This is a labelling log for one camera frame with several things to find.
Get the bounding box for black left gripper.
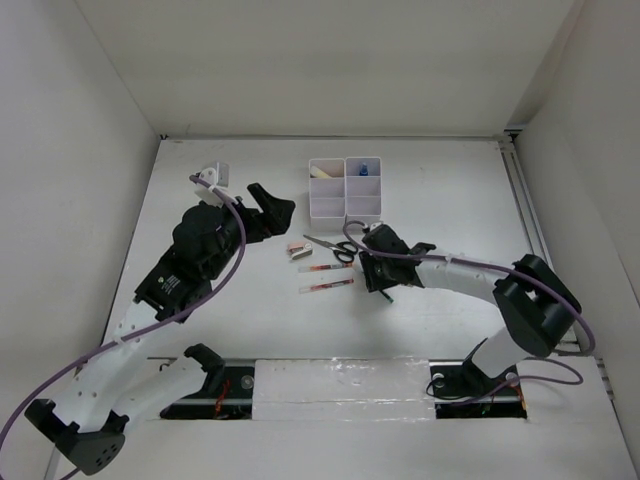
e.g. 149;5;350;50
203;184;294;281

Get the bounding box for yellow highlighter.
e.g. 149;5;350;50
309;166;332;179

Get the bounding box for red gel pen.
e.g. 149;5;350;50
299;278;354;294
297;262;353;273

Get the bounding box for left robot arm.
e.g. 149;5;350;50
25;183;295;476

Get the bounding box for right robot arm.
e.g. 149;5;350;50
359;222;582;397

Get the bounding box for left white compartment organizer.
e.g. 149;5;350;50
308;158;346;232

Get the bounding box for white compartment organizer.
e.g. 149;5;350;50
308;158;346;232
345;157;382;224

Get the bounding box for right white compartment organizer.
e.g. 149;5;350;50
345;157;382;224

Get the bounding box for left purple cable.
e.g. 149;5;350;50
0;172;247;480

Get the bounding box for black handled scissors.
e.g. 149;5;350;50
304;235;359;264

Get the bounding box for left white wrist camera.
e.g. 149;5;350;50
195;162;230;206

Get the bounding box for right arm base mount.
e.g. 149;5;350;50
425;357;528;420

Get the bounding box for aluminium frame rail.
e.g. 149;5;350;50
495;128;595;357

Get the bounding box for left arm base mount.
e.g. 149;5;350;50
160;359;256;421

